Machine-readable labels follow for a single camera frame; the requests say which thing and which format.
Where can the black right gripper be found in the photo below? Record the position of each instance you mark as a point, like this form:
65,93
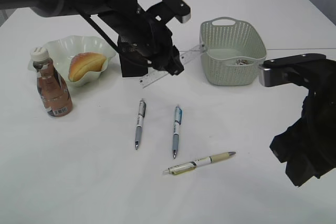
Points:
303,158

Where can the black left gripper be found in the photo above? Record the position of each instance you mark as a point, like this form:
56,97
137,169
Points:
151,38

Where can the clear plastic ruler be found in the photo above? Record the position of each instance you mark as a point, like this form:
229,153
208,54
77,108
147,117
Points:
185,57

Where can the blue grip ballpoint pen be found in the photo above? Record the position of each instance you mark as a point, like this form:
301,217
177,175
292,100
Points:
176,130

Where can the paper piece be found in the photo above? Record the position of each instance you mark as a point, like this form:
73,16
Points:
242,62

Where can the grey grip ballpoint pen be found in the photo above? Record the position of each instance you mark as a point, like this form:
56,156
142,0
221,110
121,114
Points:
139,126

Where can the bread bun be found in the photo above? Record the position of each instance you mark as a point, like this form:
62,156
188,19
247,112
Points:
83,63

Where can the white beige ballpoint pen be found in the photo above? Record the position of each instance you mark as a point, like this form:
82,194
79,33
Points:
189,166

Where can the brown Nescafe coffee bottle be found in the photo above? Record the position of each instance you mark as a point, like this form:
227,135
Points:
51,86

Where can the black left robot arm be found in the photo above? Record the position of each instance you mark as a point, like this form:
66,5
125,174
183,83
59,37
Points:
99,14

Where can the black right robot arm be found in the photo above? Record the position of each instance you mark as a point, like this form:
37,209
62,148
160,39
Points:
318,108

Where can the black mesh pen holder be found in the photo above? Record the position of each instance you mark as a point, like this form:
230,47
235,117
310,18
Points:
132,63

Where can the light green woven basket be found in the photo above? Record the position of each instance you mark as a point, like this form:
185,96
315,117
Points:
226,40

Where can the pale green wavy plate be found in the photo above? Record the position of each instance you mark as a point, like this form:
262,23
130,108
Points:
63,50

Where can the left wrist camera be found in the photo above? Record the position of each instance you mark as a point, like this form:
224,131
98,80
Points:
166,10

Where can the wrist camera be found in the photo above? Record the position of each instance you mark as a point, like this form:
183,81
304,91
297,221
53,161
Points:
276,72
166,10

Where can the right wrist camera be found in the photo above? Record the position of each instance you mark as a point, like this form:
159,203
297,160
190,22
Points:
276,72

